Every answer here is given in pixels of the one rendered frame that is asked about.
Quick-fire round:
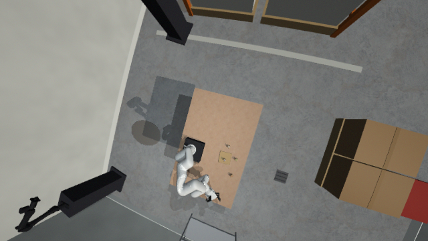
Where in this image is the tan flat mat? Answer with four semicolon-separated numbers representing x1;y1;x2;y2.
218;151;232;165

